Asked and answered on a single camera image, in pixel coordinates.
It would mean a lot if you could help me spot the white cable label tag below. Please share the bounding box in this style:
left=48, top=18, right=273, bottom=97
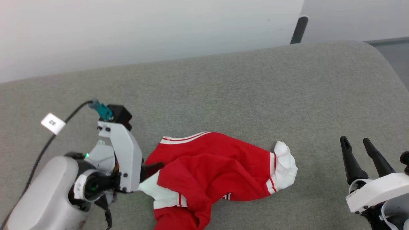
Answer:
left=41, top=112, right=66, bottom=135

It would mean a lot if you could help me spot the red and white shirt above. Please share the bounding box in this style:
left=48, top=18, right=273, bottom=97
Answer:
left=138, top=131, right=298, bottom=230

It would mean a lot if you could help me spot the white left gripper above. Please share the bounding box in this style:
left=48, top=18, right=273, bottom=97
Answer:
left=66, top=121, right=165, bottom=212

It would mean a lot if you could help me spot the grey fabric sofa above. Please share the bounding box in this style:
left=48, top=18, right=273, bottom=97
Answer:
left=0, top=41, right=409, bottom=230

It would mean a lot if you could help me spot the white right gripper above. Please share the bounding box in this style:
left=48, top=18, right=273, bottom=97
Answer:
left=340, top=136, right=409, bottom=224

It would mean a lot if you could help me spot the teal cable connector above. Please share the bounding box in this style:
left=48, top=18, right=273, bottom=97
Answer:
left=89, top=99, right=113, bottom=121

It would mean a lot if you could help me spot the white board panel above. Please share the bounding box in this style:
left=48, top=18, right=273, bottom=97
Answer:
left=300, top=0, right=409, bottom=43

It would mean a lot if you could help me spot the black slanted pole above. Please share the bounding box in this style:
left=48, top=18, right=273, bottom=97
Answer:
left=290, top=16, right=309, bottom=44

